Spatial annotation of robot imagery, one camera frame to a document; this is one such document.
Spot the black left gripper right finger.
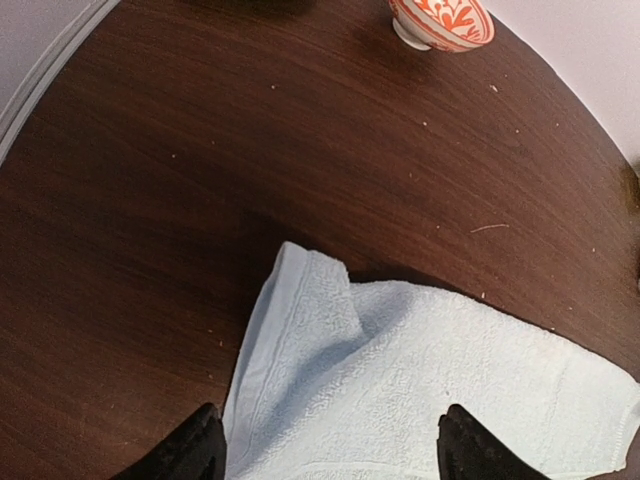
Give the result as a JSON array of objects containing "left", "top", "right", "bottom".
[{"left": 437, "top": 404, "right": 547, "bottom": 480}]

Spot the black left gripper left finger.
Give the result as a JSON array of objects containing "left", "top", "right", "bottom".
[{"left": 113, "top": 402, "right": 226, "bottom": 480}]

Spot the light blue towel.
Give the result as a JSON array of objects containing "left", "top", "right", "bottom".
[{"left": 223, "top": 242, "right": 639, "bottom": 479}]

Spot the red white patterned bowl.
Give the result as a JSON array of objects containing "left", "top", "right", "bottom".
[{"left": 388, "top": 0, "right": 495, "bottom": 53}]

